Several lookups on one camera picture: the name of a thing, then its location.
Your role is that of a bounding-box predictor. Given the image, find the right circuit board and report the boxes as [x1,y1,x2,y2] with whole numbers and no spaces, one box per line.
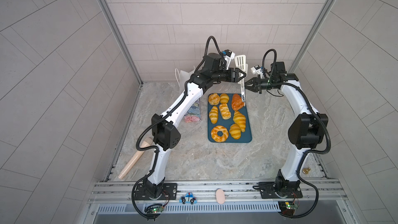
[278,201,299,216]

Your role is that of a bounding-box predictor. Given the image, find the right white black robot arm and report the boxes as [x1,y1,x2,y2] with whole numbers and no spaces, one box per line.
[245,61,331,198]

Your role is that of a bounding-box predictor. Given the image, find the small yellow striped bun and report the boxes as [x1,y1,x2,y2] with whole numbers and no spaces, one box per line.
[220,93,230,104]

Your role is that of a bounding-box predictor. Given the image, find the circuit board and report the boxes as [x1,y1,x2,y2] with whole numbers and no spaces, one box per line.
[145,204,164,215]
[278,201,299,216]

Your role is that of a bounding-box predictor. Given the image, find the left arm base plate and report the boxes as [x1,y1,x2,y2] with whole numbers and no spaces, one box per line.
[133,183,178,200]

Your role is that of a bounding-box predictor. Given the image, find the teal rectangular tray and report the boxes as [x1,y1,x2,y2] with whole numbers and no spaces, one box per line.
[207,93,252,143]

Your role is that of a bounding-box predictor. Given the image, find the ring shaped donut bread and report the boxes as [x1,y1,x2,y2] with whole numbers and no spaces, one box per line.
[210,125,229,143]

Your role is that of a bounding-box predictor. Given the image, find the reddish brown croissant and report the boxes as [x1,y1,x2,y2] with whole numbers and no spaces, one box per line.
[231,94,245,111]

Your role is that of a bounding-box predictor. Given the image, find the left yellow striped croissant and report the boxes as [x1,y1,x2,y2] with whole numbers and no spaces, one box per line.
[208,106,219,124]

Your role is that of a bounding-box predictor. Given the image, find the gold chess piece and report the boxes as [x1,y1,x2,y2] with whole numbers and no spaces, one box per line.
[302,167,311,175]

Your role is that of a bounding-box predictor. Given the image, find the metal tongs with white tips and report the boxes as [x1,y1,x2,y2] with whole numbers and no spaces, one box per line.
[234,55,247,105]

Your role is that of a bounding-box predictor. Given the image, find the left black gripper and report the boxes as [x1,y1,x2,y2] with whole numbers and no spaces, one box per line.
[208,68,245,84]

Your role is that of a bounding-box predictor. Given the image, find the small bottom striped croissant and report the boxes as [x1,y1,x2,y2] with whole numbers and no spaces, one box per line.
[229,123,241,140]

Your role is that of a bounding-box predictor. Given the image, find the left circuit board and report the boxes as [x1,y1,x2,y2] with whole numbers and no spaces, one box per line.
[145,204,164,215]

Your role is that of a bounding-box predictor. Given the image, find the aluminium rail frame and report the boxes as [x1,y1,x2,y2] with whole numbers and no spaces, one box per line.
[78,178,360,224]

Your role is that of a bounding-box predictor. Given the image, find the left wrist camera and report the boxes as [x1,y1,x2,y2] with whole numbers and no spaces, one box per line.
[222,49,235,70]

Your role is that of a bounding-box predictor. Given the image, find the right large striped croissant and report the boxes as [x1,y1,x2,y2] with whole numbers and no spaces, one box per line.
[233,111,246,132]

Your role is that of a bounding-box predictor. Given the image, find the blue toy car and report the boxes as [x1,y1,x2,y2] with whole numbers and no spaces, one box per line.
[179,192,197,205]

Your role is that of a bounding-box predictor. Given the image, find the middle braided bread roll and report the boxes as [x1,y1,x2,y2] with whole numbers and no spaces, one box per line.
[219,104,232,120]

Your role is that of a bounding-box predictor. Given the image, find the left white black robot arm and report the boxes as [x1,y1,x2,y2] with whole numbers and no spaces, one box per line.
[131,36,247,201]

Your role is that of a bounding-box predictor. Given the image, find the floral paper gift bag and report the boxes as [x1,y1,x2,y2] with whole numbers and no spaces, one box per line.
[175,67,201,122]

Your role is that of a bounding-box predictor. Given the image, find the round swirl bun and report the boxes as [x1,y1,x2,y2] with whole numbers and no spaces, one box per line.
[208,93,220,106]

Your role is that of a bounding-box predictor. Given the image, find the pink oval eraser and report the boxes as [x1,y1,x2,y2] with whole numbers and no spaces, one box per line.
[216,188,226,204]

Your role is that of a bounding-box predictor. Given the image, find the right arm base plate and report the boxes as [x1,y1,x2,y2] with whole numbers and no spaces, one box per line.
[256,181,303,199]

